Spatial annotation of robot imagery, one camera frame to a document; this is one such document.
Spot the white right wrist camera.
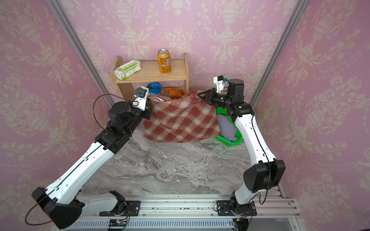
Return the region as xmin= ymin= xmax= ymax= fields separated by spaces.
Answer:
xmin=214 ymin=75 xmax=228 ymax=94

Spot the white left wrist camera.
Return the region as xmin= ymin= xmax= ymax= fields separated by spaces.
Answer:
xmin=132 ymin=86 xmax=149 ymax=111

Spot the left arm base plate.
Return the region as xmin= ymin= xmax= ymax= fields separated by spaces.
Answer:
xmin=99 ymin=201 xmax=141 ymax=217

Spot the small black circuit board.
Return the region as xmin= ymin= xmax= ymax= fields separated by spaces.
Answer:
xmin=108 ymin=219 xmax=128 ymax=229

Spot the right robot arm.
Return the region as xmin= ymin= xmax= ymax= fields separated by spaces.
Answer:
xmin=198 ymin=76 xmax=286 ymax=216

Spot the lavender skirt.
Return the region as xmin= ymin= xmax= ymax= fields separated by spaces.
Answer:
xmin=216 ymin=114 xmax=238 ymax=142

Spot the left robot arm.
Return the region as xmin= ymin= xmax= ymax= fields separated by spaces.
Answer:
xmin=32 ymin=98 xmax=152 ymax=230

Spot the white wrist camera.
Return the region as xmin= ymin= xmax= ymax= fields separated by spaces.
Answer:
xmin=132 ymin=86 xmax=149 ymax=111
xmin=214 ymin=75 xmax=228 ymax=94

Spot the orange drink can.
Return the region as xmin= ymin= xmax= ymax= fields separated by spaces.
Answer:
xmin=158 ymin=49 xmax=172 ymax=75

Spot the aluminium mounting rail frame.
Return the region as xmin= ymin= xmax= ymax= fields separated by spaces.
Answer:
xmin=67 ymin=194 xmax=305 ymax=231

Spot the red plaid skirt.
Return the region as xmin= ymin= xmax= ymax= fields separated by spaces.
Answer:
xmin=143 ymin=90 xmax=220 ymax=143

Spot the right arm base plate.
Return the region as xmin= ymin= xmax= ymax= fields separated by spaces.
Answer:
xmin=214 ymin=200 xmax=257 ymax=217

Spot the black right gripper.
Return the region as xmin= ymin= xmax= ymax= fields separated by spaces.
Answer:
xmin=199 ymin=89 xmax=235 ymax=110

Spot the green plastic perforated basket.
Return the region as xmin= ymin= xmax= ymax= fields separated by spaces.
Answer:
xmin=215 ymin=108 xmax=259 ymax=146

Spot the wooden two-tier shelf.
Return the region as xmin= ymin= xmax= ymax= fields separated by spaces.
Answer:
xmin=109 ymin=53 xmax=189 ymax=101

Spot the white green tissue box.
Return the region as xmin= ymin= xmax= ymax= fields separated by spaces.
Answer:
xmin=114 ymin=60 xmax=141 ymax=80

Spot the orange snack bag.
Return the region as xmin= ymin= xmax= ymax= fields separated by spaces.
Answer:
xmin=161 ymin=88 xmax=185 ymax=99

